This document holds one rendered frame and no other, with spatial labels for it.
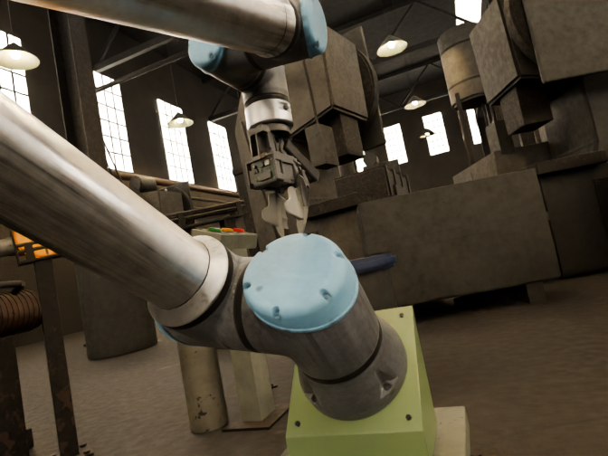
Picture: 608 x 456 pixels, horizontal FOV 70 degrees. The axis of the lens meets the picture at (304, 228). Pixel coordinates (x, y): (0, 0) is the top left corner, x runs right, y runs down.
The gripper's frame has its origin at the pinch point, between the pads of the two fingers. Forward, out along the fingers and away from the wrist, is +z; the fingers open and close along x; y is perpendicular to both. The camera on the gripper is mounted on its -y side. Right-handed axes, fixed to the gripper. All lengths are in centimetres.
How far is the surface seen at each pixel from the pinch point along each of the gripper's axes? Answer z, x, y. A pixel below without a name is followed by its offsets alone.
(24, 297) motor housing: -2, -97, 8
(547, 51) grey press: -122, 43, -257
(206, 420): 44, -63, -26
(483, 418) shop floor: 48, 14, -46
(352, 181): -172, -282, -579
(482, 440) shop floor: 49, 16, -34
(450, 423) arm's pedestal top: 38.8, 17.9, -12.6
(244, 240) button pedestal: -9, -48, -38
